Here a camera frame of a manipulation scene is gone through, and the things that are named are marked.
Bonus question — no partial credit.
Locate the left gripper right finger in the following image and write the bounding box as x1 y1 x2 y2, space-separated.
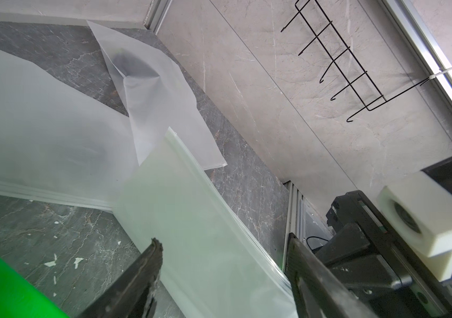
284 233 376 317

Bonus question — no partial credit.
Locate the black wire hook rack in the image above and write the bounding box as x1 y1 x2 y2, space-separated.
280 1 436 123

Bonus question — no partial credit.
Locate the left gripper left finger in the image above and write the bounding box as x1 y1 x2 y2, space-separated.
79 238 163 317

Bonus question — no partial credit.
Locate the green plastic basket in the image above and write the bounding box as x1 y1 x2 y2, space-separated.
0 258 67 317

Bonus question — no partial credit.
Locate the clear zip-top bag stack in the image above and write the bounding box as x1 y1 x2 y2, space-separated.
113 130 297 317

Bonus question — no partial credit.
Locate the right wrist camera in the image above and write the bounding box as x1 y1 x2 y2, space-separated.
378 157 452 282

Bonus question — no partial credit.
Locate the aluminium mounting rail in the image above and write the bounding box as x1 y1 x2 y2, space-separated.
281 180 334 271

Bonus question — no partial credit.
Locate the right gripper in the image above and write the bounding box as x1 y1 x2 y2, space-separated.
314 191 452 317

